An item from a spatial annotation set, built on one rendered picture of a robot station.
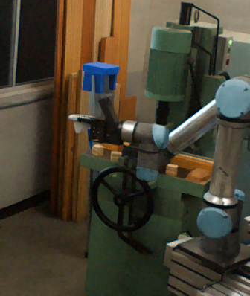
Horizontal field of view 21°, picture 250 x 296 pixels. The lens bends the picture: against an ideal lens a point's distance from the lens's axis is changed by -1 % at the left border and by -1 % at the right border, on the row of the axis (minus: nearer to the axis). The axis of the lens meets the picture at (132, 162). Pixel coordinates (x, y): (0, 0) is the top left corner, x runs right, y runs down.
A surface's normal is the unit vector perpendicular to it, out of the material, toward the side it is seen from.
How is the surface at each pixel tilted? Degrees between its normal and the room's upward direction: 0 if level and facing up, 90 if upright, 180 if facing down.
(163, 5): 90
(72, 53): 87
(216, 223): 97
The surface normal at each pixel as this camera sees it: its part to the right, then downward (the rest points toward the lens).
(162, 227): -0.42, 0.23
